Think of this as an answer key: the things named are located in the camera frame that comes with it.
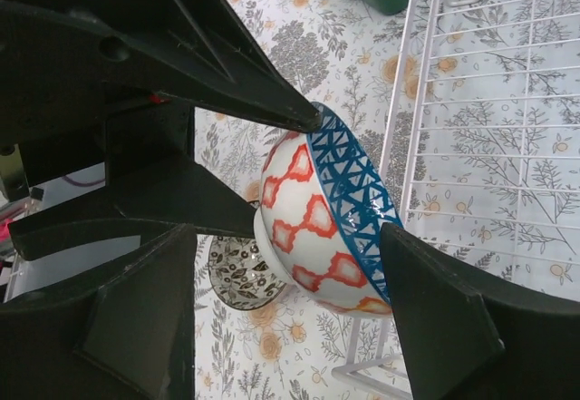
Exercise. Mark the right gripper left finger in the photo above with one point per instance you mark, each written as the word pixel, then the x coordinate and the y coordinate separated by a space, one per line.
pixel 122 330

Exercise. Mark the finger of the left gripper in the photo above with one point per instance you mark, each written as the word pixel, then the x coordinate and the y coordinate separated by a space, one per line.
pixel 199 51

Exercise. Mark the pink patterned bowl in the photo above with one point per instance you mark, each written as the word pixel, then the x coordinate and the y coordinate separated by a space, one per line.
pixel 239 276

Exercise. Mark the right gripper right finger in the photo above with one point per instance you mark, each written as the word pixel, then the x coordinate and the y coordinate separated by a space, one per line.
pixel 467 334

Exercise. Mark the white wire dish rack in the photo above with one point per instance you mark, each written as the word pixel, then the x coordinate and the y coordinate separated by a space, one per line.
pixel 482 147

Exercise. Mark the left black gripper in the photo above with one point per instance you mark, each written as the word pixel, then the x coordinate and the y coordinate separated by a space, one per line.
pixel 67 68

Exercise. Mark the red diamond patterned bowl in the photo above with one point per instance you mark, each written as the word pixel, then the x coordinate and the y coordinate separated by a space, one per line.
pixel 321 208

